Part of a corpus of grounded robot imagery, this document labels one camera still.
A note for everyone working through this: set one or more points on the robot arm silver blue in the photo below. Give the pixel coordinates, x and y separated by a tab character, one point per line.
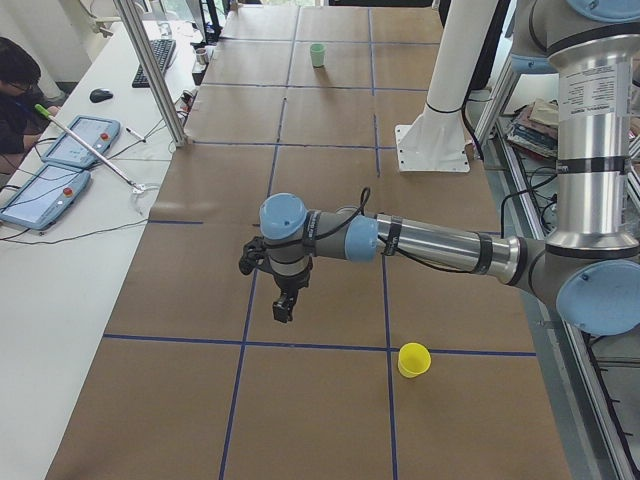
587	269

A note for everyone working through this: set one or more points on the seated person in black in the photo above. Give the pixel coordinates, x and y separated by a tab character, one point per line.
21	125

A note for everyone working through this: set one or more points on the yellow plastic cup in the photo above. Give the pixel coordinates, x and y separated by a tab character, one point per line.
414	359

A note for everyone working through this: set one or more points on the light green plastic cup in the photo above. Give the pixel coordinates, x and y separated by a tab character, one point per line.
317	53

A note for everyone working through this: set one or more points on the stack of books and cloths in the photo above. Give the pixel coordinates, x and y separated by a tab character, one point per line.
535	129

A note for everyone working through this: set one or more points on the black computer mouse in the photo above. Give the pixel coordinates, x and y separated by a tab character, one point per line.
100	95

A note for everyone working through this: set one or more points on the black computer keyboard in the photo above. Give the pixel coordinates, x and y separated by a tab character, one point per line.
163	52

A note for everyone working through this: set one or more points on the lower blue teach pendant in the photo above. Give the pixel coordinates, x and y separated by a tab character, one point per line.
45	197

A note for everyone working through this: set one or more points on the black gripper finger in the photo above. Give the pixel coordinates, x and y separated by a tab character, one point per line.
281	309
290	303

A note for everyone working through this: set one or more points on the black marker pen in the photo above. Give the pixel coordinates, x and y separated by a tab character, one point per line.
136	135

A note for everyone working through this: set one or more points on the white pedestal column with base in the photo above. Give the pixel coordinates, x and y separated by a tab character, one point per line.
435	141

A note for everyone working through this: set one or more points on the metal rod with green handle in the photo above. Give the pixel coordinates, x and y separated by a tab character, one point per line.
137	188

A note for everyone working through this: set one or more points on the small steel cup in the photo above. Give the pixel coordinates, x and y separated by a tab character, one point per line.
202	57

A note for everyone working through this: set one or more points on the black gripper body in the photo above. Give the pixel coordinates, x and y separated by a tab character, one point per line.
289	283

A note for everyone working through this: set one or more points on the aluminium frame post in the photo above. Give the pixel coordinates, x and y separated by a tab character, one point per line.
140	41

